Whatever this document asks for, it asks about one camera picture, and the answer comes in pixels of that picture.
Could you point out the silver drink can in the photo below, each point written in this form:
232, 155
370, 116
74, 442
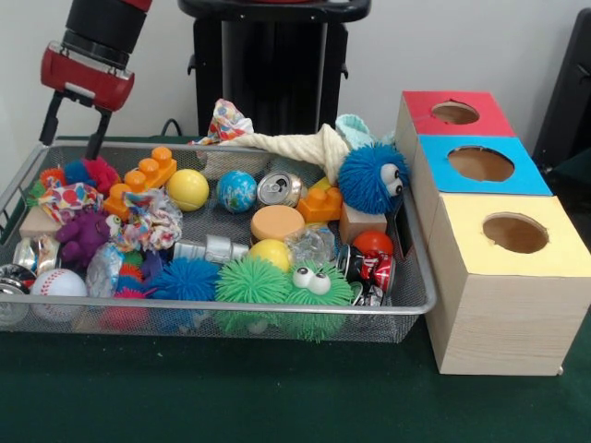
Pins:
280, 188

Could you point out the large yellow ball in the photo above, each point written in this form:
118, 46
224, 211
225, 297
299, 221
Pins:
187, 189

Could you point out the black upright panel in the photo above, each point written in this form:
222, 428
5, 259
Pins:
568, 83

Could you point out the mint green muslin cloth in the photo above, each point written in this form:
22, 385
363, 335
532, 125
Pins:
355, 129

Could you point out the green furry googly-eyed toy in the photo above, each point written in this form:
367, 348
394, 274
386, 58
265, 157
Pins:
319, 305

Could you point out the wooden box with three holes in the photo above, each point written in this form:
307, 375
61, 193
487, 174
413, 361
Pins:
508, 305

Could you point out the orange toy building blocks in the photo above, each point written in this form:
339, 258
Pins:
320, 203

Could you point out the cream yellow muslin cloth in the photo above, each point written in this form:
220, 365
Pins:
295, 146

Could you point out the blue spiky ball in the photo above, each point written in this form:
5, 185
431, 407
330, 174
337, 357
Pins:
366, 180
187, 277

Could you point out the purple plush toy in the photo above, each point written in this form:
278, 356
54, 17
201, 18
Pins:
83, 235

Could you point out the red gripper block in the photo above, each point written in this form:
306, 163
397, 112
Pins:
88, 78

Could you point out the shallow clear mesh bin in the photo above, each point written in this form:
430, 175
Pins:
416, 286

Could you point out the dark green table cloth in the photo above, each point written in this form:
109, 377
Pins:
231, 397

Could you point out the blue globe ball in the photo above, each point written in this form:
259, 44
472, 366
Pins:
237, 191

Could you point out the long orange toy block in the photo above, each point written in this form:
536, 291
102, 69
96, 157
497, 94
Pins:
140, 180

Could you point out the crushed red soda can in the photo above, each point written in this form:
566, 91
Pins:
369, 269

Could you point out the green spiky ball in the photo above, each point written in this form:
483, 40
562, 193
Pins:
251, 280

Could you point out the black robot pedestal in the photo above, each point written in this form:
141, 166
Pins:
268, 83

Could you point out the round orange disc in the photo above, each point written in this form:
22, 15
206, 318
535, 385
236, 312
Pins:
277, 222

